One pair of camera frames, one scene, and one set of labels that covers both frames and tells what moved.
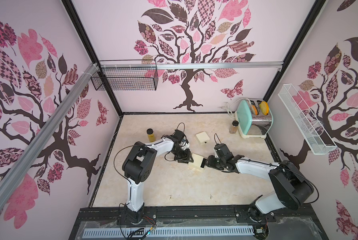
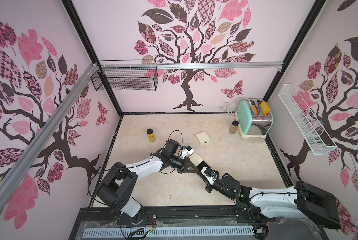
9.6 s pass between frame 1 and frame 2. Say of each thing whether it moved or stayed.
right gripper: moved
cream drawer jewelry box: stayed
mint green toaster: stayed
